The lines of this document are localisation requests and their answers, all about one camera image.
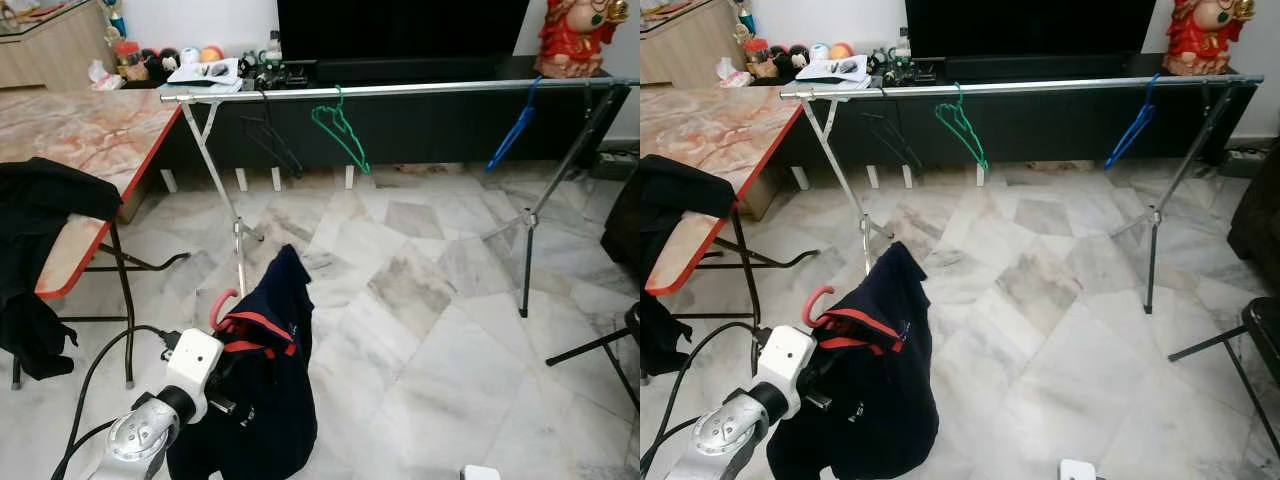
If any black shirt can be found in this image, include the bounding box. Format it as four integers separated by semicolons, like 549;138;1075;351
0;158;124;301
640;155;739;297

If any red plastic hanger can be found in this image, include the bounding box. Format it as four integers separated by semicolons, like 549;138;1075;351
208;288;243;334
802;285;837;332

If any green plastic hanger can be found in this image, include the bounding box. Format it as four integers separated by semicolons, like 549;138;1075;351
310;85;374;177
935;82;992;174

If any navy shirt with red trim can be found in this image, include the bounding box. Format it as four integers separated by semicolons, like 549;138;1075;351
765;240;942;480
165;243;320;480

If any blue plastic hanger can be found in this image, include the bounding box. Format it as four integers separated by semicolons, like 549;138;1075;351
1105;75;1162;172
486;78;542;174

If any black plastic hanger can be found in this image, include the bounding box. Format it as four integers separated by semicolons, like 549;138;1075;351
862;90;927;177
240;90;307;182

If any black metal chair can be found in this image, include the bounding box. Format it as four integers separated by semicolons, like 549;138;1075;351
1168;295;1280;462
545;300;641;412

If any black garment with red trim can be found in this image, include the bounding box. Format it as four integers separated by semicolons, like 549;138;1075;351
0;290;80;384
640;290;694;380

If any marble pattern folding table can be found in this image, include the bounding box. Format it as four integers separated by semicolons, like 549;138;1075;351
640;85;822;382
0;88;192;392

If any wooden sideboard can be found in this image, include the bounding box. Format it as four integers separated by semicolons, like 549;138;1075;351
0;0;112;90
640;0;737;87

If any red laughing Buddha statue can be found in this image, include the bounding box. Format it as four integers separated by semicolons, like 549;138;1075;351
535;0;622;80
1162;0;1257;77

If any black TV cabinet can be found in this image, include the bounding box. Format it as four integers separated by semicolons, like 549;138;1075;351
775;55;1260;167
150;55;634;172

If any stack of papers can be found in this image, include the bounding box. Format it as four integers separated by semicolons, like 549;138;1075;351
795;55;872;90
165;58;244;92

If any metal clothes rack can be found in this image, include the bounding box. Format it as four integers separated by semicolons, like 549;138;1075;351
780;72;1267;317
158;76;641;321

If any black television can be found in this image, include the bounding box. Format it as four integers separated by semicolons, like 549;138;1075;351
905;0;1159;60
277;0;532;64

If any dark sofa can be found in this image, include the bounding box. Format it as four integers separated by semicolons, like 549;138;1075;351
1228;140;1280;267

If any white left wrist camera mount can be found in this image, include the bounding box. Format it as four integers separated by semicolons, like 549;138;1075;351
163;328;225;397
752;325;817;394

